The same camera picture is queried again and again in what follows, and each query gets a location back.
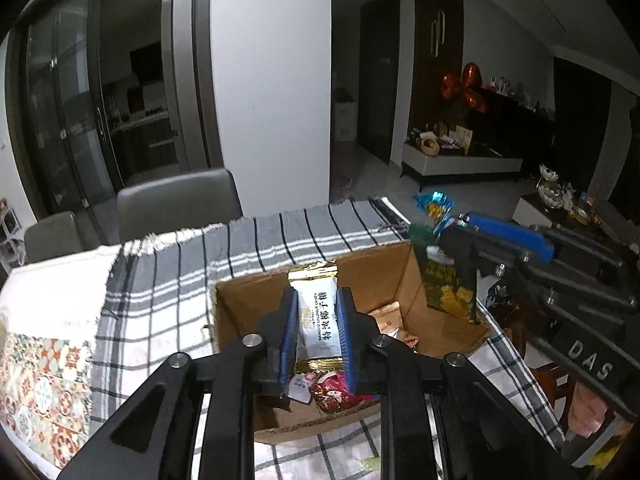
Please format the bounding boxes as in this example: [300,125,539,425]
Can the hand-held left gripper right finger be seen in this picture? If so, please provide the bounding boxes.
[336,286,566,480]

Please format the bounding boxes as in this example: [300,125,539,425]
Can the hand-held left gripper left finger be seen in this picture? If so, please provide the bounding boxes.
[56,285,301,480]

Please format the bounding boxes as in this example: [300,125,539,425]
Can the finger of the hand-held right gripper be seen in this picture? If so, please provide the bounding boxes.
[452,212,640,281]
[439,227,638,311]

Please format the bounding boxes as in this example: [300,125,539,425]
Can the white and gold candy packet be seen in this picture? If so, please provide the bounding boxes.
[287,260,343,376]

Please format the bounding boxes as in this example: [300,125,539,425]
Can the dark green snack packet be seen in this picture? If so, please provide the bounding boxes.
[409,224,480,325]

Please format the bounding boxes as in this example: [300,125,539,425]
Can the brown cardboard box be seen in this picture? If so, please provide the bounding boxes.
[202,240,493,445]

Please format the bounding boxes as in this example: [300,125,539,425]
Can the red snack packet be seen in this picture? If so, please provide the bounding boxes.
[312,370,381,413]

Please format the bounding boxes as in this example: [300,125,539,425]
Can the blue foil candy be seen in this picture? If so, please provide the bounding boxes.
[416,191,455,228]

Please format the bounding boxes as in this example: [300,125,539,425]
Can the person's right hand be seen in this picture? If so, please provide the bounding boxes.
[570,381,618,441]

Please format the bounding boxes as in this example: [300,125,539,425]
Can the orange wooden chair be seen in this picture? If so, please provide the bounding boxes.
[502,305,576,436]

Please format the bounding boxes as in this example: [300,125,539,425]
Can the beige snack packet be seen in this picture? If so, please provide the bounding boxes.
[369,300,422,352]

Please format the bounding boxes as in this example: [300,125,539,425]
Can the white and pink snack packet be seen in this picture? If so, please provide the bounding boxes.
[292,372,322,404]

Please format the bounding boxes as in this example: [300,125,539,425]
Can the lotus shaped ornament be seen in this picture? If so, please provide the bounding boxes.
[537,162,562,208]

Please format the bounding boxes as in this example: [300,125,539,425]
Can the white low bench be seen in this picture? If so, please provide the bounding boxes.
[401,140,524,186]

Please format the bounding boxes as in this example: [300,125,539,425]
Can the dark sideboard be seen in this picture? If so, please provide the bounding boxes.
[465,87,557,161]

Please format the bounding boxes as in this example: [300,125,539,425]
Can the black and white checked tablecloth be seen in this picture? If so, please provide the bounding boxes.
[92,197,566,480]

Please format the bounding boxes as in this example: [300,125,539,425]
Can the dark door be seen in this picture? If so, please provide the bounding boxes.
[359,0,401,165]

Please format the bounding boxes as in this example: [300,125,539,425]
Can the dark wardrobe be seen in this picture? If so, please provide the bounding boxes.
[412,0,465,92]

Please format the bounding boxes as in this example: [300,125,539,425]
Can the glass sliding door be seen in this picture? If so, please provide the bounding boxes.
[20,0,126,221]

